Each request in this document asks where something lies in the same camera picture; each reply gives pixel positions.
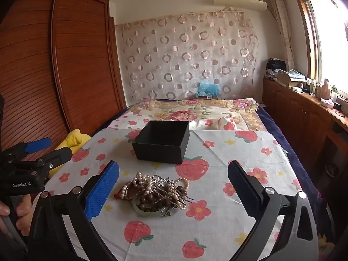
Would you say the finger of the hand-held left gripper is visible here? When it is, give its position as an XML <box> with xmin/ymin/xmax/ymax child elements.
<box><xmin>8</xmin><ymin>137</ymin><xmax>52</xmax><ymax>159</ymax></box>
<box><xmin>16</xmin><ymin>146</ymin><xmax>74</xmax><ymax>175</ymax></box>

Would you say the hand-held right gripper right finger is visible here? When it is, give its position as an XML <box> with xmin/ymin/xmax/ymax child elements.
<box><xmin>227</xmin><ymin>160</ymin><xmax>319</xmax><ymax>261</ymax></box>

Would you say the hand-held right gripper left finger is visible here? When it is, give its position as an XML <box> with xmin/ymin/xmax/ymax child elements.
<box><xmin>27</xmin><ymin>160</ymin><xmax>120</xmax><ymax>261</ymax></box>

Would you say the white pearl necklace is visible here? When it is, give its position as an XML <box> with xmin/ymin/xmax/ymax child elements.
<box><xmin>120</xmin><ymin>171</ymin><xmax>190</xmax><ymax>210</ymax></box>

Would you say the brown wooden bead bracelet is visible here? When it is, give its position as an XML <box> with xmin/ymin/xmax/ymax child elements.
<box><xmin>137</xmin><ymin>186</ymin><xmax>175</xmax><ymax>213</ymax></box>

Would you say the silver chain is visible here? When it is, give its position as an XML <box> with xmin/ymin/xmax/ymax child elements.
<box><xmin>150</xmin><ymin>175</ymin><xmax>175</xmax><ymax>190</ymax></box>

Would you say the black cardboard box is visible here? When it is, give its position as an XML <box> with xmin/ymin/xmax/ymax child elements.
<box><xmin>132</xmin><ymin>120</ymin><xmax>190</xmax><ymax>165</ymax></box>

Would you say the person's left hand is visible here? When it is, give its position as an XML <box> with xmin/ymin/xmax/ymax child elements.
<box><xmin>0</xmin><ymin>194</ymin><xmax>35</xmax><ymax>236</ymax></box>

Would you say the yellow plush toy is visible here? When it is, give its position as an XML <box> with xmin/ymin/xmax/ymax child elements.
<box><xmin>49</xmin><ymin>128</ymin><xmax>92</xmax><ymax>175</ymax></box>

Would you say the dark blue bedsheet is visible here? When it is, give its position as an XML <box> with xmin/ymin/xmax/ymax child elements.
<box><xmin>255</xmin><ymin>105</ymin><xmax>335</xmax><ymax>241</ymax></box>

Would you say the wooden wardrobe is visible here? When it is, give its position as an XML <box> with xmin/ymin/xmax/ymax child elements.
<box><xmin>0</xmin><ymin>0</ymin><xmax>127</xmax><ymax>154</ymax></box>

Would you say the long wooden cabinet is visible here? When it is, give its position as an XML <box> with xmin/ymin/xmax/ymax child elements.
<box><xmin>262</xmin><ymin>77</ymin><xmax>348</xmax><ymax>187</ymax></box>

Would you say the floral blanket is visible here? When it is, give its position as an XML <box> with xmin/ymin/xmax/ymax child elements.
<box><xmin>127</xmin><ymin>97</ymin><xmax>265</xmax><ymax>131</ymax></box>

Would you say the blue plastic bag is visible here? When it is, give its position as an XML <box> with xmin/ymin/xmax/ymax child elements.
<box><xmin>195</xmin><ymin>81</ymin><xmax>221</xmax><ymax>97</ymax></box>

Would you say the open cardboard box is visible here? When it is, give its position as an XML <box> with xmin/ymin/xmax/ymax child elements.
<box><xmin>277</xmin><ymin>69</ymin><xmax>307</xmax><ymax>88</ymax></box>

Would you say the dark bag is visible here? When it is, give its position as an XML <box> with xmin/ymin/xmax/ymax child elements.
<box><xmin>266</xmin><ymin>58</ymin><xmax>288</xmax><ymax>78</ymax></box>

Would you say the pink bottle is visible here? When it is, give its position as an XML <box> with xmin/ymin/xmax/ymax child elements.
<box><xmin>320</xmin><ymin>79</ymin><xmax>331</xmax><ymax>100</ymax></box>

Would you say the circle patterned sheer curtain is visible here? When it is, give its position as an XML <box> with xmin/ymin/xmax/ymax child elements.
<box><xmin>115</xmin><ymin>10</ymin><xmax>259</xmax><ymax>102</ymax></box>

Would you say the pale window curtain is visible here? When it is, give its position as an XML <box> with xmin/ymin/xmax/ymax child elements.
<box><xmin>266</xmin><ymin>0</ymin><xmax>296</xmax><ymax>70</ymax></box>

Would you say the wooden framed window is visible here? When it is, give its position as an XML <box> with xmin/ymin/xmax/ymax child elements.
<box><xmin>290</xmin><ymin>0</ymin><xmax>348</xmax><ymax>94</ymax></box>

